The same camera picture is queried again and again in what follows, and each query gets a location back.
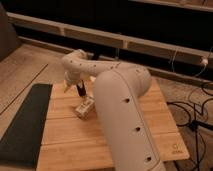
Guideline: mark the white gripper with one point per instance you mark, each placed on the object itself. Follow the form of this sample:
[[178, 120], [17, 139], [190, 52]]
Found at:
[[73, 78]]

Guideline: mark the white eraser block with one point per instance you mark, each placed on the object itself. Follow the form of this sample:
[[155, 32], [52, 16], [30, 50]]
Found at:
[[85, 107]]

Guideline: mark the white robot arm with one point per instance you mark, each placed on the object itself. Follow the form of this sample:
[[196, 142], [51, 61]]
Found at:
[[116, 91]]

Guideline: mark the dark grey floor mat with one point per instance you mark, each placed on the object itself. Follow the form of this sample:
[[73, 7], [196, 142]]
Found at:
[[21, 141]]

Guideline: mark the white power plug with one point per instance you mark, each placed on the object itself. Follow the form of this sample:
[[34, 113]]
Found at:
[[204, 61]]

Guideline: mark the white shelf rail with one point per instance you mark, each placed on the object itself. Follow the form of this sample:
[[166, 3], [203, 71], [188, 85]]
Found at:
[[133, 44]]

